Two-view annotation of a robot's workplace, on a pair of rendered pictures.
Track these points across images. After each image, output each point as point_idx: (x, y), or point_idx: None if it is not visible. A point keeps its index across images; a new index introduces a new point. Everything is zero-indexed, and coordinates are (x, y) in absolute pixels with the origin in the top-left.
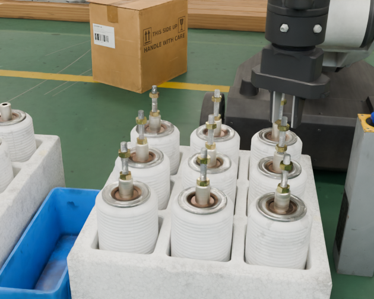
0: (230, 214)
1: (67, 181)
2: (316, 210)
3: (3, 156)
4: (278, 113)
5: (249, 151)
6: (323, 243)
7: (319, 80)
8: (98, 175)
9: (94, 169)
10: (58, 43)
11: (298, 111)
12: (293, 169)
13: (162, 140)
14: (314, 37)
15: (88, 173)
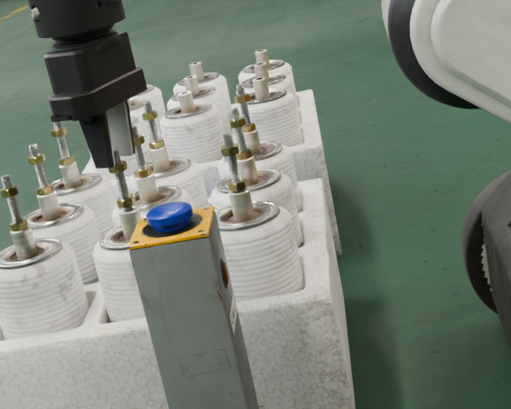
0: None
1: (400, 238)
2: (130, 327)
3: (181, 130)
4: (126, 145)
5: (321, 251)
6: (42, 342)
7: (62, 94)
8: (433, 249)
9: (448, 242)
10: None
11: (86, 139)
12: (123, 243)
13: (222, 165)
14: (37, 25)
15: (434, 242)
